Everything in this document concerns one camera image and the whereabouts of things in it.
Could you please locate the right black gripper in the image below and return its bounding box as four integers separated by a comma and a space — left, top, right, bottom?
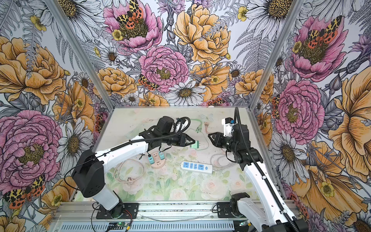
208, 131, 238, 152

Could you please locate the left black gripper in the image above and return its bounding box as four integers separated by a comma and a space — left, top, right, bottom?
162, 132, 195, 148

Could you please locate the green charger plug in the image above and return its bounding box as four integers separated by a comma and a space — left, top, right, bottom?
190, 141, 200, 149

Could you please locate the white blue rectangular power strip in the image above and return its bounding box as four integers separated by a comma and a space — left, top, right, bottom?
180, 161, 213, 175

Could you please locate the round pink power strip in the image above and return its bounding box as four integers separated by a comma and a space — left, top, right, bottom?
149, 152, 166, 169

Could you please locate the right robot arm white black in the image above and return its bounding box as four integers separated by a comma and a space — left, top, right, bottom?
208, 118, 309, 232

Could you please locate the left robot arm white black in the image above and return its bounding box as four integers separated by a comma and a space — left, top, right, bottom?
70, 116, 196, 218

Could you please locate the small green circuit board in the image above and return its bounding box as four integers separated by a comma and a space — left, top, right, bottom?
107, 222, 131, 231

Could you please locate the green charging cable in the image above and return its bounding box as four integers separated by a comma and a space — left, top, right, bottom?
191, 118, 210, 151

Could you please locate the orange pink charging cable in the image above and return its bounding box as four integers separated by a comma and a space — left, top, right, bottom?
202, 121, 215, 137

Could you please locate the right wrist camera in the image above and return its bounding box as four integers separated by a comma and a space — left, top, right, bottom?
222, 118, 234, 137

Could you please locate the pink power strip cord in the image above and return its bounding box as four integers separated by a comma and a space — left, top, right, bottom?
113, 158, 146, 185

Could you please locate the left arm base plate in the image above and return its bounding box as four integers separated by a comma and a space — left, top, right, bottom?
96, 202, 140, 219

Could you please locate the aluminium front rail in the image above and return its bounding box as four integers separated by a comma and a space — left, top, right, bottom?
52, 199, 299, 222

